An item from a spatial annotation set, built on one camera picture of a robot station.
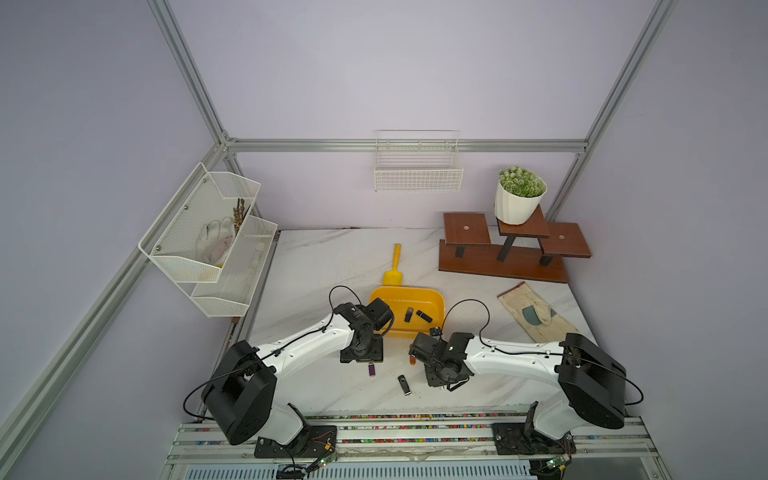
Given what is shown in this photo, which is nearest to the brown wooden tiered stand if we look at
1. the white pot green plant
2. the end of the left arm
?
the white pot green plant

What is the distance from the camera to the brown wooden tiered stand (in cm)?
94

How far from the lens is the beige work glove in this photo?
948 mm

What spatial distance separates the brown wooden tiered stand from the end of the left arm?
40 cm

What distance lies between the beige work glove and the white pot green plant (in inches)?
11.4

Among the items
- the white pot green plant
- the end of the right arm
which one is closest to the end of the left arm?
the end of the right arm

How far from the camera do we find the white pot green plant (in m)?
0.84

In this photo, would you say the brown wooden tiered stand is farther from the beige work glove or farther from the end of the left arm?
the end of the left arm

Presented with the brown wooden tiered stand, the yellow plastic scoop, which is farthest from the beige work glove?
the yellow plastic scoop

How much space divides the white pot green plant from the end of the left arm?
1.58ft

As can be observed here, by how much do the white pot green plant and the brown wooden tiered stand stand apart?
0.05 m

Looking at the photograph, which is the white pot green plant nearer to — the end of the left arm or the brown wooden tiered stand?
the brown wooden tiered stand

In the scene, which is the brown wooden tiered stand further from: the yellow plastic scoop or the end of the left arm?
the end of the left arm

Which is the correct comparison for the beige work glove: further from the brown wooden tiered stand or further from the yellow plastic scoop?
the yellow plastic scoop

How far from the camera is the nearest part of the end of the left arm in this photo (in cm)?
60
